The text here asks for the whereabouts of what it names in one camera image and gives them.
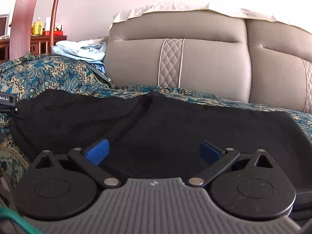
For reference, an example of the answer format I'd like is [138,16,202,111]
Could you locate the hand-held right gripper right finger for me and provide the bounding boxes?
[188,140,276,189]

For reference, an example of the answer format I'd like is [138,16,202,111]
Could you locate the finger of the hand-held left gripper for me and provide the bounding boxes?
[0,104,19,114]

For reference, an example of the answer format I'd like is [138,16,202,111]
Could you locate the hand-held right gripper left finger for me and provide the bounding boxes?
[29,138,122,190]

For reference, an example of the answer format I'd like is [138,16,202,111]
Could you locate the black pants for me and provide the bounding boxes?
[10,89,312,200]

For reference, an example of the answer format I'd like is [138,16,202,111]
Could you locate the carved wooden cabinet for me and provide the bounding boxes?
[0,35,67,64]

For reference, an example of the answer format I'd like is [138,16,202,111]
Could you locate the yellow bottle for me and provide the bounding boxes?
[32,18,44,36]

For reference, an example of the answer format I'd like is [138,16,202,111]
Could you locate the red box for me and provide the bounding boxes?
[43,30,64,37]

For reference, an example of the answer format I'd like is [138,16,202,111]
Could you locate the light blue cloth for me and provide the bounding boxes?
[51,38,108,74]

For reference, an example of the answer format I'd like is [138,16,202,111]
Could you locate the wooden chair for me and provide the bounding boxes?
[0,0,73,61]

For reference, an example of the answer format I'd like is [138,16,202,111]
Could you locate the beige leather sofa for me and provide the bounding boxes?
[102,10,312,114]

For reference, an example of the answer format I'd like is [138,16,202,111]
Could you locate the cream sofa cover cloth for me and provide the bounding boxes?
[108,2,312,34]

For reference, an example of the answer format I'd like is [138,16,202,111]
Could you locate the green cable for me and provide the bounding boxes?
[0,206,44,234]

